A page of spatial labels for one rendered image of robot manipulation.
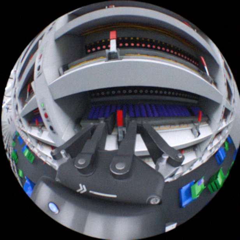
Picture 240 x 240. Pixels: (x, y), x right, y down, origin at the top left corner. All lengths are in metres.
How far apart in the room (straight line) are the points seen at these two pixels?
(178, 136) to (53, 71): 0.40
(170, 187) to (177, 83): 0.91
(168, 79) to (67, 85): 0.19
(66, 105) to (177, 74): 0.28
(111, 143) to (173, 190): 0.87
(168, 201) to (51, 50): 1.17
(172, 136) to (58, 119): 0.33
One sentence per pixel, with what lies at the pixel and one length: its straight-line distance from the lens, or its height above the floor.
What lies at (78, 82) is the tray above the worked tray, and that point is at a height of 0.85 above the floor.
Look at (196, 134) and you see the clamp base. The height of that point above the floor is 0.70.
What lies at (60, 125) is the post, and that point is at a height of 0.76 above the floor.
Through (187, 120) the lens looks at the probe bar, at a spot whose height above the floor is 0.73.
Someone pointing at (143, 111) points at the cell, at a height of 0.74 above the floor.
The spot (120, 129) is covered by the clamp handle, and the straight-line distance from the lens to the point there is 0.19.
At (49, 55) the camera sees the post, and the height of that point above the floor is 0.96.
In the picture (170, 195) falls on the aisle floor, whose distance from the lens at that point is 0.95.
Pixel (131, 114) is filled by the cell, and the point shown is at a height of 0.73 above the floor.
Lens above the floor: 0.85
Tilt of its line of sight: 31 degrees down
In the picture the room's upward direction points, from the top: 5 degrees counter-clockwise
